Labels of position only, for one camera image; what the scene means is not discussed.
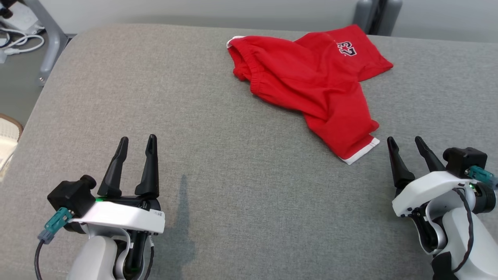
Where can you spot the grey metal frame leg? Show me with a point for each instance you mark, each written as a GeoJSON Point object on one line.
{"type": "Point", "coordinates": [50, 35]}

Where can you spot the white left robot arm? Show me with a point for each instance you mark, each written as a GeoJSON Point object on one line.
{"type": "Point", "coordinates": [93, 256]}

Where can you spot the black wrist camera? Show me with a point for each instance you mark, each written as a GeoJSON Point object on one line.
{"type": "Point", "coordinates": [70, 194]}
{"type": "Point", "coordinates": [465, 161]}

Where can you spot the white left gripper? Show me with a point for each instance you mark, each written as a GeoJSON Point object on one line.
{"type": "Point", "coordinates": [120, 217]}

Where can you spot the black object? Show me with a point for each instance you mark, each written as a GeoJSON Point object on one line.
{"type": "Point", "coordinates": [6, 7]}

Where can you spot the grey metal post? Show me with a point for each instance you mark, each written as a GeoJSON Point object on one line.
{"type": "Point", "coordinates": [377, 15]}

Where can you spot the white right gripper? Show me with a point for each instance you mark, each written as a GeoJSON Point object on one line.
{"type": "Point", "coordinates": [428, 186]}

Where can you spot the white adapter box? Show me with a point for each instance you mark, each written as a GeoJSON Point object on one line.
{"type": "Point", "coordinates": [21, 17]}

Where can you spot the red shorts white trim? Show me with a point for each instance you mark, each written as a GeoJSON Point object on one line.
{"type": "Point", "coordinates": [311, 77]}

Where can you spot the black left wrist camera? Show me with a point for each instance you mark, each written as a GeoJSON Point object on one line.
{"type": "Point", "coordinates": [70, 194]}

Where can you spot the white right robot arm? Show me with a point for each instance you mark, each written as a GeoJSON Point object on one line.
{"type": "Point", "coordinates": [482, 249]}

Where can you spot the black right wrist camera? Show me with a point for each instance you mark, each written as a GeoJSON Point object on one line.
{"type": "Point", "coordinates": [465, 161]}

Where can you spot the white laundry basket brown rim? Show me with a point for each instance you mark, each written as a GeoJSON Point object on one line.
{"type": "Point", "coordinates": [7, 144]}

